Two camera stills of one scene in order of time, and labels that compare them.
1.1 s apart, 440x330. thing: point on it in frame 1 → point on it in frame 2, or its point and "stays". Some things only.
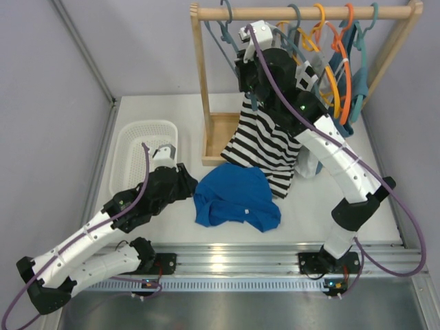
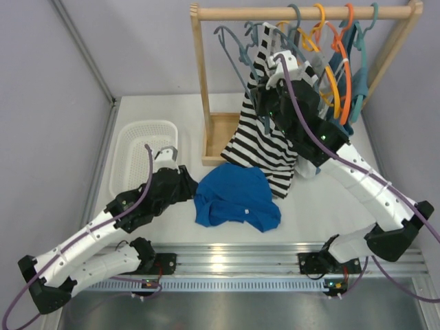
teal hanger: (252, 102) → (220, 30)
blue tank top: (229, 192) stays
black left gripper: (185, 179) stays
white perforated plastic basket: (128, 163) stays
